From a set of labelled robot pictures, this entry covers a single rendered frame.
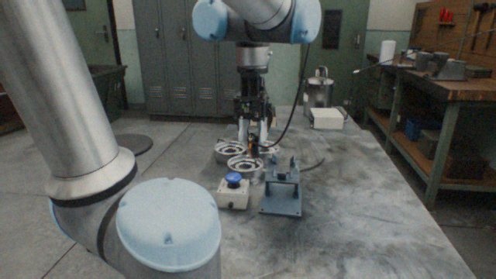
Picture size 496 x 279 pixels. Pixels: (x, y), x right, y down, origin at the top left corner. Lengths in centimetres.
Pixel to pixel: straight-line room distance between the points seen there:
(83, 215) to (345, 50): 352
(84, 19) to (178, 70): 161
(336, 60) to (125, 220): 352
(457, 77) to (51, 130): 230
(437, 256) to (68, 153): 66
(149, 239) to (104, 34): 445
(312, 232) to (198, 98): 324
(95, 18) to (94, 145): 439
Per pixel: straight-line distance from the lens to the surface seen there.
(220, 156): 96
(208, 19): 56
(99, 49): 480
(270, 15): 46
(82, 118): 40
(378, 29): 418
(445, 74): 239
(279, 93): 413
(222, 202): 75
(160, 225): 35
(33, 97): 39
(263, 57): 67
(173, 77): 385
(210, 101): 377
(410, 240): 74
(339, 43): 374
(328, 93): 183
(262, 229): 69
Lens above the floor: 123
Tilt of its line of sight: 22 degrees down
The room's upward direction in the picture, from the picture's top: straight up
